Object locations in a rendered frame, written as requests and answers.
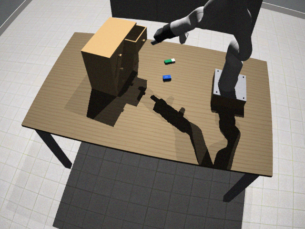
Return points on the small wooden chest of drawers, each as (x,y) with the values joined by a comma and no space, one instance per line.
(98,51)

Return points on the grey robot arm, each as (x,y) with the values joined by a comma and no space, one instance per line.
(240,47)

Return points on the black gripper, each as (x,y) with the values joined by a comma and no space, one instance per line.
(169,31)

